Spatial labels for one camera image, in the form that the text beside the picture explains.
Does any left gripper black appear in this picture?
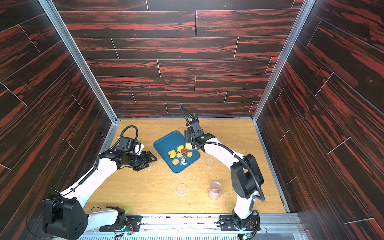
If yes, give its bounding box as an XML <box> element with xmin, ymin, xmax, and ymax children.
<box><xmin>126</xmin><ymin>150</ymin><xmax>158</xmax><ymax>171</ymax></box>

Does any yellow fish shaped cookie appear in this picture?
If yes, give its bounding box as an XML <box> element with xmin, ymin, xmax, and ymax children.
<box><xmin>177</xmin><ymin>145</ymin><xmax>185</xmax><ymax>152</ymax></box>

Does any clear jar lid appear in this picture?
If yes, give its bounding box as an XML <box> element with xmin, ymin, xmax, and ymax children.
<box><xmin>176</xmin><ymin>184</ymin><xmax>188</xmax><ymax>195</ymax></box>
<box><xmin>205</xmin><ymin>158</ymin><xmax>215</xmax><ymax>168</ymax></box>

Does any clear jar with pink cookies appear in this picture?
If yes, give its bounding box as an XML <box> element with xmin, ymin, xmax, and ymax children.
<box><xmin>208</xmin><ymin>182</ymin><xmax>223</xmax><ymax>201</ymax></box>

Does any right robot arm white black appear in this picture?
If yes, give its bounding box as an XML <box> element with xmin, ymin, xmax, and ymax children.
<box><xmin>185</xmin><ymin>119</ymin><xmax>266</xmax><ymax>230</ymax></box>

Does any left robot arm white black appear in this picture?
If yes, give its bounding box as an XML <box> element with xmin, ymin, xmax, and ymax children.
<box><xmin>43</xmin><ymin>137</ymin><xmax>157</xmax><ymax>240</ymax></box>

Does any teal plastic tray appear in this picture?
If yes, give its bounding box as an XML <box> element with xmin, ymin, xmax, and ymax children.
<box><xmin>154</xmin><ymin>131</ymin><xmax>200</xmax><ymax>174</ymax></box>

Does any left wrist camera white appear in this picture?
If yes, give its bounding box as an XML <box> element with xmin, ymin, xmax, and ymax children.
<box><xmin>133</xmin><ymin>143</ymin><xmax>144</xmax><ymax>155</ymax></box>

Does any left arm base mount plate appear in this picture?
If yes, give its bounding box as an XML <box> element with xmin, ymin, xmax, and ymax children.
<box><xmin>99</xmin><ymin>215</ymin><xmax>142</xmax><ymax>234</ymax></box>

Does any aluminium front rail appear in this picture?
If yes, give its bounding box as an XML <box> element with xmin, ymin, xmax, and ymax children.
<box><xmin>80</xmin><ymin>213</ymin><xmax>309</xmax><ymax>240</ymax></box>

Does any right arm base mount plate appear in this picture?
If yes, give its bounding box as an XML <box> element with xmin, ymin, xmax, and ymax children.
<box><xmin>216</xmin><ymin>214</ymin><xmax>261</xmax><ymax>232</ymax></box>

